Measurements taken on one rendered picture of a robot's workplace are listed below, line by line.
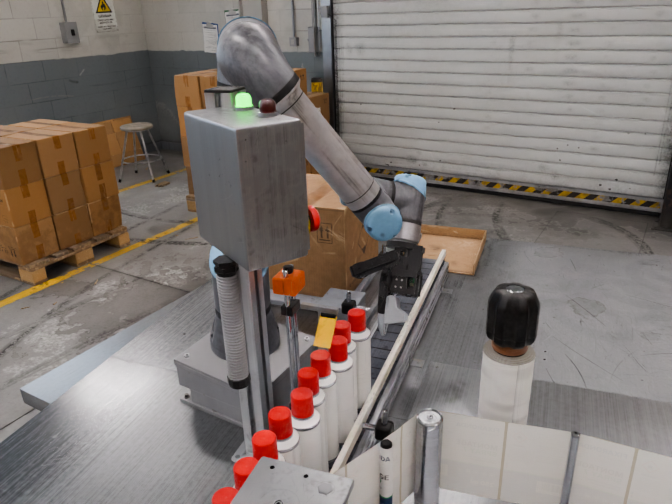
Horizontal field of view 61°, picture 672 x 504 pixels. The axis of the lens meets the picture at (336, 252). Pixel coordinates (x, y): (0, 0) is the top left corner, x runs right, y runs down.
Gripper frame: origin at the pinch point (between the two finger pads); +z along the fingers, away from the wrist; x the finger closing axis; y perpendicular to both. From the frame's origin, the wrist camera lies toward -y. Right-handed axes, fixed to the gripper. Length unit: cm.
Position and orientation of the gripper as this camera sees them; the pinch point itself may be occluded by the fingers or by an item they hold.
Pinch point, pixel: (380, 329)
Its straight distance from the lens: 130.4
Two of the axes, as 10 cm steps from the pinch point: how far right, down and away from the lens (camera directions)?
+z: -1.5, 9.9, -0.9
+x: 3.2, 1.3, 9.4
